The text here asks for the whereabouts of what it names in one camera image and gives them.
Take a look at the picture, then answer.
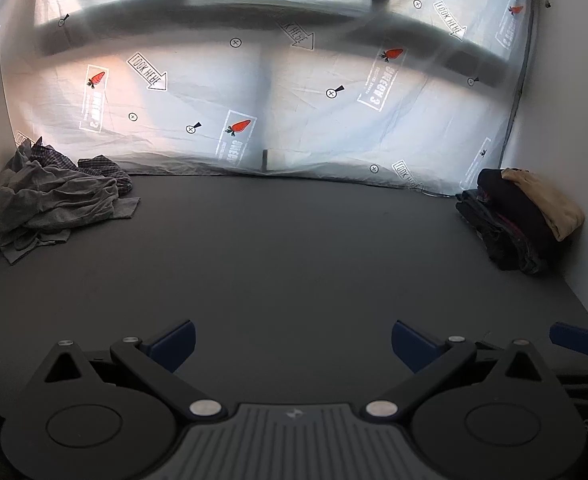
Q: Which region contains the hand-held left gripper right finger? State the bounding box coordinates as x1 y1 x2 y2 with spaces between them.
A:
361 319 544 422

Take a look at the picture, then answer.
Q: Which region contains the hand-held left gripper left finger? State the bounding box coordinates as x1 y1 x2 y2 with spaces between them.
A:
44 319 227 422

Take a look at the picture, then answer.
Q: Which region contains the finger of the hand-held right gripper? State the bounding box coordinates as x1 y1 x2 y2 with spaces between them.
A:
550 322 588 358
481 342 588 383

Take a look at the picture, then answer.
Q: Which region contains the tan long-sleeved shirt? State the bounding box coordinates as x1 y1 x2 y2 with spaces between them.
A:
501 167 586 242

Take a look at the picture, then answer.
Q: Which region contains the dark grey folded garment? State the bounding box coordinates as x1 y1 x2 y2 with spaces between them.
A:
455 189 549 275

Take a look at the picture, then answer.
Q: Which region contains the grey crumpled shirt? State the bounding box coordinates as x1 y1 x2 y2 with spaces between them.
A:
0 137 141 265

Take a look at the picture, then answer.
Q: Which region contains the dark plaid shirt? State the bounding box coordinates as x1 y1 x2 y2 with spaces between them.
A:
29 142 134 196

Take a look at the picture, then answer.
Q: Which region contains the printed translucent curtain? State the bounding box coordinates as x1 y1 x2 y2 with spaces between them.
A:
0 0 534 198

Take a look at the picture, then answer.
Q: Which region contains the dark window frame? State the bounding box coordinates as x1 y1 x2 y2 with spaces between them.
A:
34 0 512 86

